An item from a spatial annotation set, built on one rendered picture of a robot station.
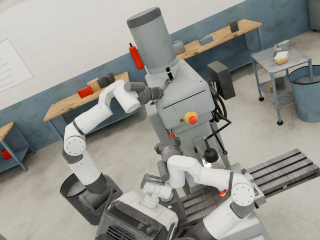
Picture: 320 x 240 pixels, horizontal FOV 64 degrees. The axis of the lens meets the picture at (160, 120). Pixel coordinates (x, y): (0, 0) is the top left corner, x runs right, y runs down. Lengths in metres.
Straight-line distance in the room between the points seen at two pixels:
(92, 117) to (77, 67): 4.75
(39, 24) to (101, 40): 1.17
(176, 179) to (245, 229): 0.89
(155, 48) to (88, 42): 4.17
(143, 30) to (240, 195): 0.95
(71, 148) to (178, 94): 0.51
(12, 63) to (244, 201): 5.49
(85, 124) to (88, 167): 0.19
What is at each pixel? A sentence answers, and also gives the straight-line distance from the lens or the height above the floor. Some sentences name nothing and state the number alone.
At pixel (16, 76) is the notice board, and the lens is 6.04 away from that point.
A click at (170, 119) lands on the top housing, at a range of 1.19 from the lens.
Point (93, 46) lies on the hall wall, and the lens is 5.57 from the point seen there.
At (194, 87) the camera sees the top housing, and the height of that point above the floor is 1.89.
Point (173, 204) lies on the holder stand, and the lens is 1.71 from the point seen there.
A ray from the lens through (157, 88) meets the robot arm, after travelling 1.11.
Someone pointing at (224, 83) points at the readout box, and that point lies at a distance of 1.68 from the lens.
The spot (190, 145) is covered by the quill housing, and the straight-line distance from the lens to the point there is 1.45.
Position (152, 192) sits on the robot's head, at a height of 1.66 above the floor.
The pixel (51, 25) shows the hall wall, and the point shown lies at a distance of 5.62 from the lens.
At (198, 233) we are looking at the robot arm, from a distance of 1.03.
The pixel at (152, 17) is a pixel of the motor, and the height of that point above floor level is 2.18.
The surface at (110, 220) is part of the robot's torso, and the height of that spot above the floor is 1.73.
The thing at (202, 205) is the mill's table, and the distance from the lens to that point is 1.87.
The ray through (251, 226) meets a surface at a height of 0.86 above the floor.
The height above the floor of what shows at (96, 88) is 0.93.
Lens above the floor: 2.37
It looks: 28 degrees down
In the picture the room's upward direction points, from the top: 25 degrees counter-clockwise
